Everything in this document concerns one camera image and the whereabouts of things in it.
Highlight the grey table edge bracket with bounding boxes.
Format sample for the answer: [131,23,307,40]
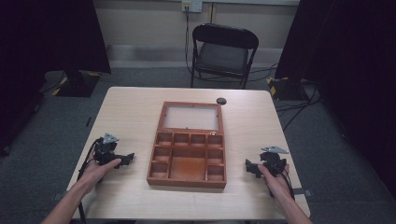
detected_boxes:
[292,188,314,198]

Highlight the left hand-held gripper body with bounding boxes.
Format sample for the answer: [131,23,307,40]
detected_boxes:
[92,133,126,167]

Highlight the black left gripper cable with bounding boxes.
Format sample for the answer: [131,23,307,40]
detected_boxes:
[76,137,104,224]

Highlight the black wall power cable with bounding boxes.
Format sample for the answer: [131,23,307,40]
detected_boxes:
[184,5,196,77]

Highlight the black floor cables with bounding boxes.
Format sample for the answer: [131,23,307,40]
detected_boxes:
[248,63,322,133]

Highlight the black curtain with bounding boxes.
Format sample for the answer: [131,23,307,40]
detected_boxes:
[0,0,112,157]
[275,0,396,200]

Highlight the wooden compartment box with lid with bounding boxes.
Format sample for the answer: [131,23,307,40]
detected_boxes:
[146,101,228,189]

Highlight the person's right hand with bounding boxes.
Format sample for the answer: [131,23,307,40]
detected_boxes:
[257,163,291,201]

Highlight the white wall outlet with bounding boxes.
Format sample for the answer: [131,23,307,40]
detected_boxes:
[181,0,204,14]

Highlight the black stand base striped tape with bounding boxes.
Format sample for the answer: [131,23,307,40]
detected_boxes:
[51,70,103,98]
[266,76,310,102]

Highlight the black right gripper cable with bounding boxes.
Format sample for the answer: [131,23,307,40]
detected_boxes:
[279,171,296,201]

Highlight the black folding chair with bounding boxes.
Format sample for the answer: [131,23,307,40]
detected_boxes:
[189,22,261,91]

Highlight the person's left hand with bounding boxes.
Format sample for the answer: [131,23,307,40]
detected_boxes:
[78,158,122,191]

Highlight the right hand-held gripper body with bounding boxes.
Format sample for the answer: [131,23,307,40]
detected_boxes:
[260,145,290,177]

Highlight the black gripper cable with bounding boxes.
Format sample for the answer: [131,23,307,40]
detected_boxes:
[279,171,296,201]
[76,137,104,224]

